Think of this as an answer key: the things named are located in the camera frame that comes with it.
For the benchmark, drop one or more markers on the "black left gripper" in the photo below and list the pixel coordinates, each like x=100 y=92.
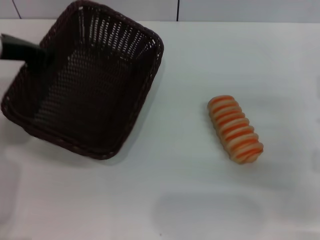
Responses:
x=17 y=48

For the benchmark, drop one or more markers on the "dark brown woven basket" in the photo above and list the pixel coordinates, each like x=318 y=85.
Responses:
x=100 y=100

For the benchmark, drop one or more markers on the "orange striped bread loaf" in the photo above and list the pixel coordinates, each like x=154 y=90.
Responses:
x=235 y=128

